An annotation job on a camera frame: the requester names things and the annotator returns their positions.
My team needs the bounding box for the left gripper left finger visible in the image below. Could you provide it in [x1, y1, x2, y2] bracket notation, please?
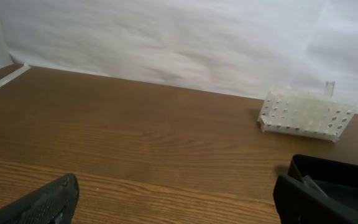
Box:
[0, 173, 80, 224]

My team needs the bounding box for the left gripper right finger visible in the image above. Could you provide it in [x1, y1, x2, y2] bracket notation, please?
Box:
[272, 174, 358, 224]

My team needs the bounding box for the clear test tube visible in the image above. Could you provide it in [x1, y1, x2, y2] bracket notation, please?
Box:
[302, 175, 329, 198]
[324, 81, 336, 99]

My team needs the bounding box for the black tray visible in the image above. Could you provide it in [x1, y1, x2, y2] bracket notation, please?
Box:
[287, 154, 358, 220]

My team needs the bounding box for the white test tube rack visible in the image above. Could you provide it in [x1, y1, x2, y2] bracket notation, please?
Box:
[257, 88, 357, 143]

